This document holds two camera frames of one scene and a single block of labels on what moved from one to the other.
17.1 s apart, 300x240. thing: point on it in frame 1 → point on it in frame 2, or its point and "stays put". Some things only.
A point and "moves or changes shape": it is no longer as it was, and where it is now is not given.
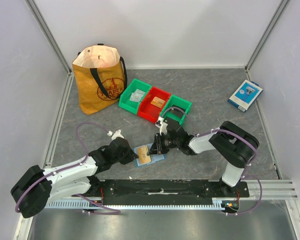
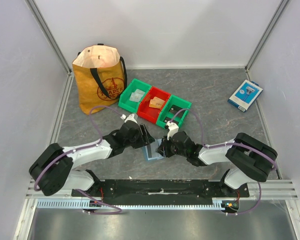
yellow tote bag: (101, 78) stays put
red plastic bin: (150, 111) stays put
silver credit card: (136, 96) stays put
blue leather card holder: (154, 157) moves or changes shape
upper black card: (176, 111) stays put
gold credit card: (143, 158) → (156, 102)
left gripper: (131, 156) → (145, 139)
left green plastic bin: (136, 91) stays put
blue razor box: (245, 95) stays put
